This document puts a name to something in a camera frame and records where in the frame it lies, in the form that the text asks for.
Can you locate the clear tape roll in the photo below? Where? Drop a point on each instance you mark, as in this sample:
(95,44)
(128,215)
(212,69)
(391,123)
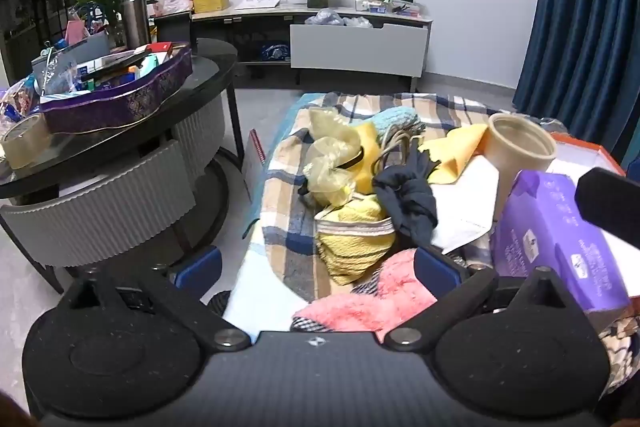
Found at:
(25,141)

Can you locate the round black glass table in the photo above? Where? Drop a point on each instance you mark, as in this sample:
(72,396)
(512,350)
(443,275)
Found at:
(153,193)

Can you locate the yellow green sponge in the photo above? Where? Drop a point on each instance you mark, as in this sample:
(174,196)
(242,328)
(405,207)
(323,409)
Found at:
(361,165)

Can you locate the orange white box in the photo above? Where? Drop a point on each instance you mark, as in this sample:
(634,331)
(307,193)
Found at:
(575,157)

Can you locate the white tv cabinet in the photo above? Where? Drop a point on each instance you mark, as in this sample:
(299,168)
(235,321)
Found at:
(392,44)

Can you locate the pale yellow organza bag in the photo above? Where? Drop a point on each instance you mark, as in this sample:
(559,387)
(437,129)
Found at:
(335,143)

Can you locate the dark navy cloth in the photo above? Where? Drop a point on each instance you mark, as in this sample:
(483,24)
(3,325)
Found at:
(408,199)

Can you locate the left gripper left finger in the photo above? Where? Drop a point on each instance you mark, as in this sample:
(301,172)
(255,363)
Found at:
(197,275)

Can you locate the yellow knit pouch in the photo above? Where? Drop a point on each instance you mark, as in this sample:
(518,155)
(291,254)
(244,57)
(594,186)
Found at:
(352,239)

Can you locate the purple tissue pack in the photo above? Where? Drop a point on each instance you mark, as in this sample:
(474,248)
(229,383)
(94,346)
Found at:
(541,226)

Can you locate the beige paper cup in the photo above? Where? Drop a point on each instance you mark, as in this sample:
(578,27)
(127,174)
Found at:
(514,144)

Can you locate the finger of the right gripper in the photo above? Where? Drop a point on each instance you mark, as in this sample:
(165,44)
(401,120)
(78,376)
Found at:
(611,202)

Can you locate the plaid blanket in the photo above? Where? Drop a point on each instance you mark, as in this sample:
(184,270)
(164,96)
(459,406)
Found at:
(286,218)

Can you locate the light blue knit cloth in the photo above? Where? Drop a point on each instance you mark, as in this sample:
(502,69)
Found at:
(399,118)

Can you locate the blue curtain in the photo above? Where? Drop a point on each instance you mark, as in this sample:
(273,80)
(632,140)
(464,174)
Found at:
(582,68)

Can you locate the pink fluffy cloth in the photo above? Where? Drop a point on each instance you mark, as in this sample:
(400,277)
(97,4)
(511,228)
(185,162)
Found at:
(389,298)

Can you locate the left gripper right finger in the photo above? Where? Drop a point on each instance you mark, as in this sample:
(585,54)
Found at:
(438,273)

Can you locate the yellow microfiber cloth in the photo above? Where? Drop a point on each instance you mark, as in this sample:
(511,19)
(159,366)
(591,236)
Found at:
(453,153)

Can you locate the purple tray of items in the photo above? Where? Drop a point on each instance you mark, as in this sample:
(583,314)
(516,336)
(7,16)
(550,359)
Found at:
(118,107)

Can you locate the steel thermos bottle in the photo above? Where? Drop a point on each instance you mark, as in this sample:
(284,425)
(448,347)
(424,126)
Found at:
(136,23)

